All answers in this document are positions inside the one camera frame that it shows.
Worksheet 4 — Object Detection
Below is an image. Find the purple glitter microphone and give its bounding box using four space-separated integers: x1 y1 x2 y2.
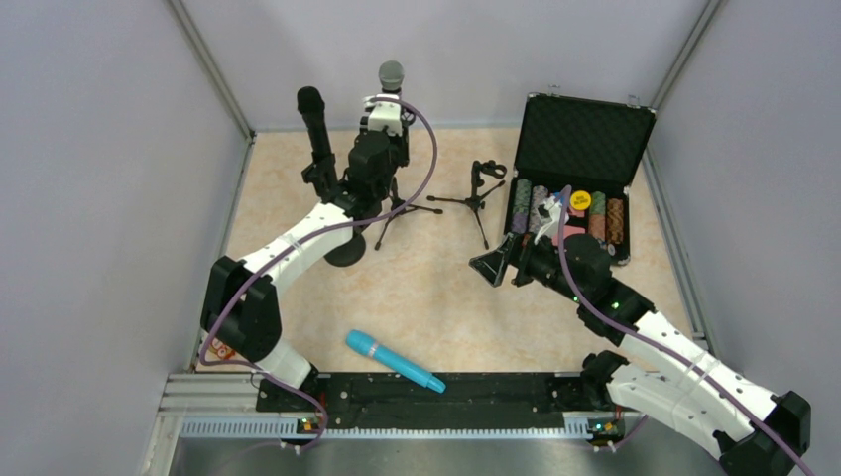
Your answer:
378 59 405 95

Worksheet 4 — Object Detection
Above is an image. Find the black tripod shock-mount stand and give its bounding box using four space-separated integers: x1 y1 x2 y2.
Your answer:
374 178 443 251

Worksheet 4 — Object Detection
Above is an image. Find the black microphone orange end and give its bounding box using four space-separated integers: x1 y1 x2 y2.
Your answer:
297 86 337 197

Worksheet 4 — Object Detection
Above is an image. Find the black round-base mic stand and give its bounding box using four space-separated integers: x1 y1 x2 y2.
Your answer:
300 154 368 269

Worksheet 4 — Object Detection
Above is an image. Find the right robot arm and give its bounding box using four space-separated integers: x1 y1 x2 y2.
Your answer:
469 197 812 475

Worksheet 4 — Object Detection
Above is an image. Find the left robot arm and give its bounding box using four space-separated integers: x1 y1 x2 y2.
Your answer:
200 86 414 389

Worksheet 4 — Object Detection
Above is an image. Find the black tripod stand with clip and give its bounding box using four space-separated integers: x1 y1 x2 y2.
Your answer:
426 160 508 250

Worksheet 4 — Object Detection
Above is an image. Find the red playing card deck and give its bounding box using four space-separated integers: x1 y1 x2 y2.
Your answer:
557 224 587 239

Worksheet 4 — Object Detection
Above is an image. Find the purple poker chip stack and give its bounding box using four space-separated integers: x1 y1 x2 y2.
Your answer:
510 178 532 234

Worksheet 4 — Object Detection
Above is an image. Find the blue orange poker chip stack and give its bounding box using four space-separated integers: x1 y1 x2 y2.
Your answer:
528 185 549 235

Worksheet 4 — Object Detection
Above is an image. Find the yellow dealer chip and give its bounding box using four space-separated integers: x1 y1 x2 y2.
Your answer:
570 190 592 212

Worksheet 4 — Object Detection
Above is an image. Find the green poker chip stack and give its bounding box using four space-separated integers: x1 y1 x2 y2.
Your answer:
587 191 607 243

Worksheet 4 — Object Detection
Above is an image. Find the brown poker chip stack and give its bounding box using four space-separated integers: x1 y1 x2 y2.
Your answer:
606 198 625 245

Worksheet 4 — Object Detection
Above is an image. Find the black poker chip case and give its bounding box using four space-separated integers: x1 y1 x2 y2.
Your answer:
504 93 657 266

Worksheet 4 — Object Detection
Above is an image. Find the teal toy microphone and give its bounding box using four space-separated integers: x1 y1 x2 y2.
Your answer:
345 329 446 394

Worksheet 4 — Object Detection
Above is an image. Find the white cable duct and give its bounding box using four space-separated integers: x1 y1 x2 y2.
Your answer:
183 412 622 454

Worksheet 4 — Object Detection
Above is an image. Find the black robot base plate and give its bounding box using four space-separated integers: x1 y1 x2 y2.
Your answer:
256 354 634 434

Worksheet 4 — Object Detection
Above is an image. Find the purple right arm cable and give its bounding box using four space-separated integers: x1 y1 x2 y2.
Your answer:
554 184 816 476

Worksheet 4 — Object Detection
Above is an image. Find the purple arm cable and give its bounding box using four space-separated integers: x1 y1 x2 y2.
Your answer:
554 184 816 476
196 96 439 454

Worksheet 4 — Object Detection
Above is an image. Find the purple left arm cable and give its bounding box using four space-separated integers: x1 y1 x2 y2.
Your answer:
196 96 439 454

